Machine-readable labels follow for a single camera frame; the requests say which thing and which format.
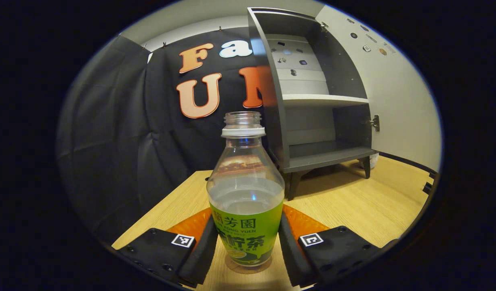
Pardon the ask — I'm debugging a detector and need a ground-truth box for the row of cloth clips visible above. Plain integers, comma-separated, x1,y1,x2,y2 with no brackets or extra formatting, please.
142,26,223,50

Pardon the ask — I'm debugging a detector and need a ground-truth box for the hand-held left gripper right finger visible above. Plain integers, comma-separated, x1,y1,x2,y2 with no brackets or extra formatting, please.
278,204,382,288

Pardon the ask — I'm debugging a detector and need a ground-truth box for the clear bottle with green label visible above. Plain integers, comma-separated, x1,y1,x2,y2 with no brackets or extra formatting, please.
206,111,285,268

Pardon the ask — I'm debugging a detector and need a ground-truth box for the grey cabinet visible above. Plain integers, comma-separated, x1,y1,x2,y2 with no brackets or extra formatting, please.
247,7,380,201

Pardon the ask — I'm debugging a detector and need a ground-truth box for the beige cabinet door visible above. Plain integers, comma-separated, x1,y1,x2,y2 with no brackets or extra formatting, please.
315,5,442,172

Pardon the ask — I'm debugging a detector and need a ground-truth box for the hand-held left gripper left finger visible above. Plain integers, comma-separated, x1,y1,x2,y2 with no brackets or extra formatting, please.
116,207,219,288

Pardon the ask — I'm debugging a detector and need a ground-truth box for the black backdrop cloth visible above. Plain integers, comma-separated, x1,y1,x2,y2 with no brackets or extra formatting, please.
56,26,281,245

